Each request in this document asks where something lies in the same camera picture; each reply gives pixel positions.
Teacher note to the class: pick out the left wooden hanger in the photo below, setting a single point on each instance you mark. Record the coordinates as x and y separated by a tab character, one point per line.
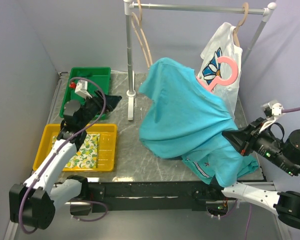
136	22

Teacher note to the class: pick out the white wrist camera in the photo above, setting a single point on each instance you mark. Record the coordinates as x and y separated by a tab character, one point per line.
81	88
273	110

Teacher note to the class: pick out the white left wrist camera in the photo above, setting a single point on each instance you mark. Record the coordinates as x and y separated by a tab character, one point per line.
81	88

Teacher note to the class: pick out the teal folded shorts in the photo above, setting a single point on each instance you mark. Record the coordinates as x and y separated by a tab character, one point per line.
226	170

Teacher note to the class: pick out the right wooden hanger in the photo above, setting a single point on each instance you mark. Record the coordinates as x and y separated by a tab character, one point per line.
236	41

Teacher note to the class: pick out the white daisy print t shirt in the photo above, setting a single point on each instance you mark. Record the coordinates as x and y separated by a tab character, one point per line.
222	44

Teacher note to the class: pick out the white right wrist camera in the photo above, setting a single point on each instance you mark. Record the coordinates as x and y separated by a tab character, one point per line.
273	110

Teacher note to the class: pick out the dark green cloth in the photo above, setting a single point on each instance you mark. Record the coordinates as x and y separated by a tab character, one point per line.
83	74

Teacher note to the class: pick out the pink plastic hanger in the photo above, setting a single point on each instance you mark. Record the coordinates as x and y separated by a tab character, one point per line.
225	72

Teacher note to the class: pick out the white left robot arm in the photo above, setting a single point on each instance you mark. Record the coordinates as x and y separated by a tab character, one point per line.
34	202

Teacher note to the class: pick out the green plastic tray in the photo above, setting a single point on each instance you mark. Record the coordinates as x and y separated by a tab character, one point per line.
100	75

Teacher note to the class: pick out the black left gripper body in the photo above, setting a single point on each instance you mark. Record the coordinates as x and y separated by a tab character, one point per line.
91	108

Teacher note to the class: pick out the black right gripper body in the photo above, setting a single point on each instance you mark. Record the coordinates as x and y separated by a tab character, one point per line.
265	143

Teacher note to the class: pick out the metal clothes rack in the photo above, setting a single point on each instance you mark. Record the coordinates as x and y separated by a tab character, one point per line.
266	14

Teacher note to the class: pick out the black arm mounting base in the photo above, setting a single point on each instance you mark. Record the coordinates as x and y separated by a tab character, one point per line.
101	197

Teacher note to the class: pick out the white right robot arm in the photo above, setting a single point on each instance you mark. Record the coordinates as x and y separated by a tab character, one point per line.
283	154

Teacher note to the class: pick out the light blue t shirt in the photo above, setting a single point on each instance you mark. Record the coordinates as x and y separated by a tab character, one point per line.
184	120

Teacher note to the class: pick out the lemon print cloth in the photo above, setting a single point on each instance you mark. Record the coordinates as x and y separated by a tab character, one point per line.
87	156

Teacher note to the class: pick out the wooden hanger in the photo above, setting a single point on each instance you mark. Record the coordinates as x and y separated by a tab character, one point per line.
136	22
236	41

